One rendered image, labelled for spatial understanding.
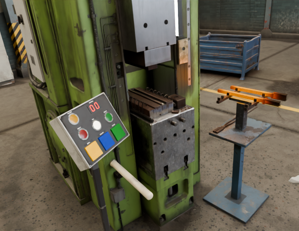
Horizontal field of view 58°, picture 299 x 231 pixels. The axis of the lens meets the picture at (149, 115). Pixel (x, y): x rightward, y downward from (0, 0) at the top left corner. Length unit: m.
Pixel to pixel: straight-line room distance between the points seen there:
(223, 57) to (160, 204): 3.92
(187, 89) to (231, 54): 3.42
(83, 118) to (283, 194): 1.91
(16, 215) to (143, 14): 2.01
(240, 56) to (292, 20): 4.17
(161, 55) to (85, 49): 0.46
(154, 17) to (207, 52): 4.09
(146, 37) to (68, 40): 0.59
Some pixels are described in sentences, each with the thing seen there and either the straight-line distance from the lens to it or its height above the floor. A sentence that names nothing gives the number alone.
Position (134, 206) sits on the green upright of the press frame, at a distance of 2.26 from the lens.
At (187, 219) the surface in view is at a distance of 2.33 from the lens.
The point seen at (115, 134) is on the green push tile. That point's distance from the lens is 1.44.
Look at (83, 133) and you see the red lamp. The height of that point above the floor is 1.09.
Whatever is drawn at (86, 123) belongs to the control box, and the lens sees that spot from 1.36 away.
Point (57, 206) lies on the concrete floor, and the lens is 2.67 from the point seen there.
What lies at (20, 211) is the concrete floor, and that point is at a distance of 2.79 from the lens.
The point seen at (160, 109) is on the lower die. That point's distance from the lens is 1.80.
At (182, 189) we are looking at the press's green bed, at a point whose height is 0.20.
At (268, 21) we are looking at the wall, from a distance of 9.59.
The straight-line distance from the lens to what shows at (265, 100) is 1.97.
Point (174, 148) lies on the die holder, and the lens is 1.93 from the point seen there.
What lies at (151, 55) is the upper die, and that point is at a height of 1.33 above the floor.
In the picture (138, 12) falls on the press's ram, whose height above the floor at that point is 1.58.
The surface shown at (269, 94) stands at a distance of 2.08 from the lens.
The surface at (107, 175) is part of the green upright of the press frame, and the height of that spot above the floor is 0.54.
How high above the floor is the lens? 1.69
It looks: 25 degrees down
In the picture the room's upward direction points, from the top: 5 degrees counter-clockwise
